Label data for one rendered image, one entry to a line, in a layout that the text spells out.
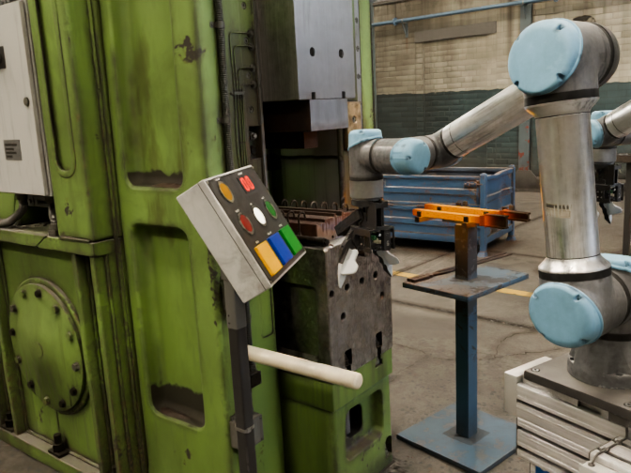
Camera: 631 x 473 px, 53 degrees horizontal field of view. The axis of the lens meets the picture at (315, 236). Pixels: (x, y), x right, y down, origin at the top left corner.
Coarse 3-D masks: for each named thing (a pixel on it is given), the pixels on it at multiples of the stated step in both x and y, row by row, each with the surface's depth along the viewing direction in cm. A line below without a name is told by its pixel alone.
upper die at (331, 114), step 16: (272, 112) 202; (288, 112) 198; (304, 112) 194; (320, 112) 197; (336, 112) 204; (272, 128) 203; (288, 128) 199; (304, 128) 196; (320, 128) 198; (336, 128) 205
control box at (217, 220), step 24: (240, 168) 163; (192, 192) 140; (216, 192) 141; (240, 192) 153; (264, 192) 168; (192, 216) 141; (216, 216) 140; (264, 216) 159; (216, 240) 141; (240, 240) 140; (264, 240) 150; (240, 264) 141; (288, 264) 156; (240, 288) 142; (264, 288) 141
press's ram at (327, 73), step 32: (256, 0) 191; (288, 0) 184; (320, 0) 193; (288, 32) 186; (320, 32) 194; (352, 32) 207; (288, 64) 188; (320, 64) 195; (352, 64) 209; (288, 96) 191; (320, 96) 197; (352, 96) 210
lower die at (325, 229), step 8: (304, 208) 220; (312, 208) 219; (288, 216) 213; (296, 216) 212; (312, 216) 210; (320, 216) 209; (328, 216) 209; (344, 216) 212; (296, 224) 205; (304, 224) 203; (312, 224) 201; (320, 224) 202; (328, 224) 205; (336, 224) 209; (296, 232) 206; (304, 232) 204; (312, 232) 202; (320, 232) 202; (328, 232) 206
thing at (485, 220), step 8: (416, 208) 242; (424, 216) 238; (432, 216) 235; (440, 216) 232; (448, 216) 229; (456, 216) 226; (472, 216) 221; (480, 216) 218; (488, 216) 217; (496, 216) 214; (504, 216) 212; (480, 224) 218; (488, 224) 218; (496, 224) 215; (504, 224) 213
